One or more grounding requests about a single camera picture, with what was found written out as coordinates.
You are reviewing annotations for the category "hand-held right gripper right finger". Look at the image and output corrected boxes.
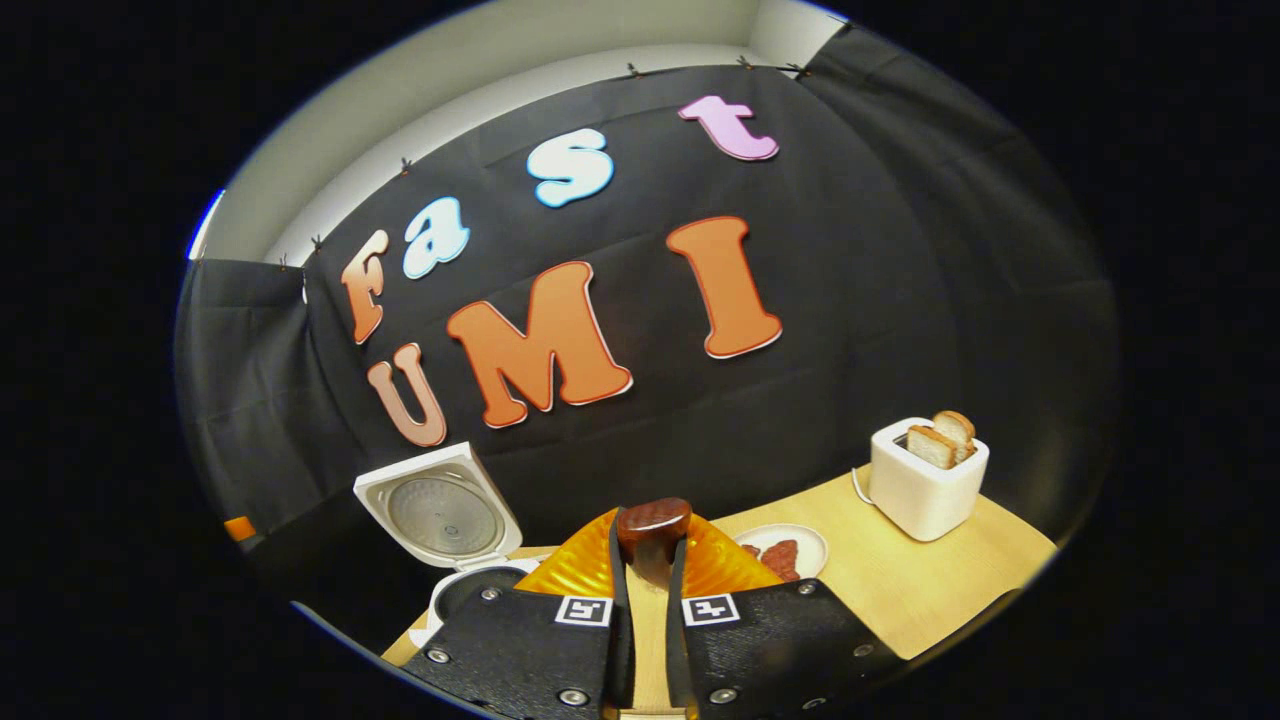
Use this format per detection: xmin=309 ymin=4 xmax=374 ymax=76
xmin=665 ymin=512 xmax=906 ymax=720

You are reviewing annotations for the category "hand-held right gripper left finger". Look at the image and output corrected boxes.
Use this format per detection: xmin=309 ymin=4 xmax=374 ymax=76
xmin=405 ymin=508 xmax=638 ymax=720

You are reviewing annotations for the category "white rice cooker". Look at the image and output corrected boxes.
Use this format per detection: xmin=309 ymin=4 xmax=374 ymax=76
xmin=352 ymin=441 xmax=546 ymax=651

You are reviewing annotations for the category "white round plate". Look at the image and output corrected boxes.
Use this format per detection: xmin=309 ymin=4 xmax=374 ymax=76
xmin=733 ymin=523 xmax=830 ymax=583

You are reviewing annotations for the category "white toaster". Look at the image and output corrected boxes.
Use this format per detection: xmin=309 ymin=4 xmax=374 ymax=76
xmin=868 ymin=416 xmax=991 ymax=543

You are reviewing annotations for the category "ceiling light strip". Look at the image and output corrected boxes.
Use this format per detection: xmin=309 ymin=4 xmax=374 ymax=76
xmin=187 ymin=188 xmax=226 ymax=261

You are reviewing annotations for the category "rounded toast slice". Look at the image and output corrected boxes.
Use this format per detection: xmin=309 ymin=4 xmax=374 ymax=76
xmin=932 ymin=410 xmax=977 ymax=463

